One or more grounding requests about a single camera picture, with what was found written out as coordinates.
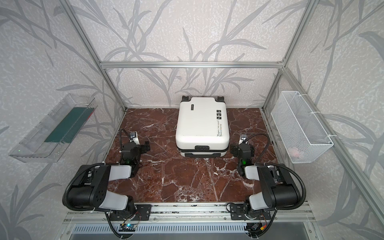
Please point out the pink item in basket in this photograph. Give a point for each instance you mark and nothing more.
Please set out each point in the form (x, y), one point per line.
(295, 152)

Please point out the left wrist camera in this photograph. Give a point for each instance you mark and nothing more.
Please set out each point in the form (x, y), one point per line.
(134, 138)

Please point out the white wire mesh basket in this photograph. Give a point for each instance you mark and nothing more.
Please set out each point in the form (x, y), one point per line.
(299, 127)

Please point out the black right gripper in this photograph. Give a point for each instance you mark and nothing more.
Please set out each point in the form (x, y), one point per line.
(241, 147)

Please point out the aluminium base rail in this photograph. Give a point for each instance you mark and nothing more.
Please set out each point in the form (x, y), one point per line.
(196, 213)

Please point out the white black suitcase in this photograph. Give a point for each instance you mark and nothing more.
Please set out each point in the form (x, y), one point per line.
(202, 127)

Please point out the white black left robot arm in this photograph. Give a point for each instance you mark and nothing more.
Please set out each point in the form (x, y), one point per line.
(88, 190)

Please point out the green board in bin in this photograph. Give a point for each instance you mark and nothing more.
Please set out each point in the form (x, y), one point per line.
(68, 128)

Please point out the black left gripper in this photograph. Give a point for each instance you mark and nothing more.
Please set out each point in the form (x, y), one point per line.
(140, 147)

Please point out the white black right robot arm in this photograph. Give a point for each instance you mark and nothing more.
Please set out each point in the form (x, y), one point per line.
(281, 187)

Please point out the clear plastic wall bin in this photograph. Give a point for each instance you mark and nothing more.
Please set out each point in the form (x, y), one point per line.
(33, 149)

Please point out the green circuit board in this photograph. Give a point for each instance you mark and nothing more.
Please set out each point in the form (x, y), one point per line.
(127, 228)

